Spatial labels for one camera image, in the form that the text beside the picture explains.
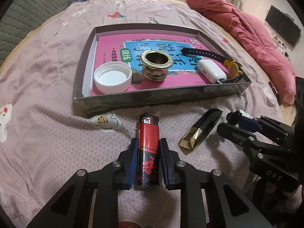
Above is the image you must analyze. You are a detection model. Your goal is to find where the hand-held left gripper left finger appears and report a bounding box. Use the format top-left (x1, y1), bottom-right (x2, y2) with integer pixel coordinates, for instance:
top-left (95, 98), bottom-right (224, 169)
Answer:
top-left (26, 138), bottom-right (139, 228)

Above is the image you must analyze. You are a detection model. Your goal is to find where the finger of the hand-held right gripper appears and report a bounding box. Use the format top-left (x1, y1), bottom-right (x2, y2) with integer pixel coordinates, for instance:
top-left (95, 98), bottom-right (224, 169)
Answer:
top-left (217, 122), bottom-right (289, 158)
top-left (227, 110), bottom-right (290, 137)

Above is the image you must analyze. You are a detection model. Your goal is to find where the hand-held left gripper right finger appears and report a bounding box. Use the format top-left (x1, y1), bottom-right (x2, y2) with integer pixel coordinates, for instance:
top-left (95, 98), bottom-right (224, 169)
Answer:
top-left (159, 138), bottom-right (273, 228)

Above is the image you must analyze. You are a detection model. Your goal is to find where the red and black lighter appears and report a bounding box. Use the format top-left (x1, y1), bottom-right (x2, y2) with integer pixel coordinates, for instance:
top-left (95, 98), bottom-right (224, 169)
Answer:
top-left (135, 114), bottom-right (160, 190)

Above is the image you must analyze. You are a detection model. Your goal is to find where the shallow grey cardboard box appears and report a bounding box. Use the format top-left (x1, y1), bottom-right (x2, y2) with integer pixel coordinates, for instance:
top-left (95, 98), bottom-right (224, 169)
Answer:
top-left (73, 23), bottom-right (252, 119)

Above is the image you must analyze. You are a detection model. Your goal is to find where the white earbuds case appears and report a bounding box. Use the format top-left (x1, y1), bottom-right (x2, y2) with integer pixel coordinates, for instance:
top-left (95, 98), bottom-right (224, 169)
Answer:
top-left (197, 59), bottom-right (227, 84)

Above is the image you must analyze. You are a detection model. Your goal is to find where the brass ring fitting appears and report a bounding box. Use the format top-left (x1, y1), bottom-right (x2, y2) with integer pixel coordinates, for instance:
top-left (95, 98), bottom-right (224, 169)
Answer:
top-left (140, 50), bottom-right (172, 82)

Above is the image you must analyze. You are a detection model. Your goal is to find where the black and yellow wristwatch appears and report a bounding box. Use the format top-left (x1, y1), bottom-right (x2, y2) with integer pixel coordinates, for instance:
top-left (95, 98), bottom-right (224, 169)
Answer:
top-left (182, 47), bottom-right (244, 83)

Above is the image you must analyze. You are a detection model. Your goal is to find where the white plastic bottle cap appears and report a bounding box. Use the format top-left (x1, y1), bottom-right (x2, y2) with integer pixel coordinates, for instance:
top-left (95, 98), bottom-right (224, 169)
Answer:
top-left (93, 62), bottom-right (133, 94)

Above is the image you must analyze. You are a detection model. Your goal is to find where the pink quilted duvet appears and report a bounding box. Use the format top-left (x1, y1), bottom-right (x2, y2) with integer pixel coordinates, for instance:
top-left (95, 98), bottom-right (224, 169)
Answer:
top-left (185, 0), bottom-right (297, 105)

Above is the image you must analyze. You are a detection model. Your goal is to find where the black flat television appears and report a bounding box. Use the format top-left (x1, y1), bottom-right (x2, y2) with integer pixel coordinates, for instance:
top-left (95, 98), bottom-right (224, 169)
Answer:
top-left (265, 5), bottom-right (302, 47)

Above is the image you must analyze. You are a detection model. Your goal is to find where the pink children's book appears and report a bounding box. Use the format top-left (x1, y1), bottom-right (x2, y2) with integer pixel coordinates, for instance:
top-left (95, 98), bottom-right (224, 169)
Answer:
top-left (91, 34), bottom-right (228, 97)

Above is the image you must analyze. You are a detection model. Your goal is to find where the grey quilted sofa cover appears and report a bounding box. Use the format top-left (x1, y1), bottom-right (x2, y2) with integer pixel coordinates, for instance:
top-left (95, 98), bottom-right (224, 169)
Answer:
top-left (0, 0), bottom-right (82, 64)

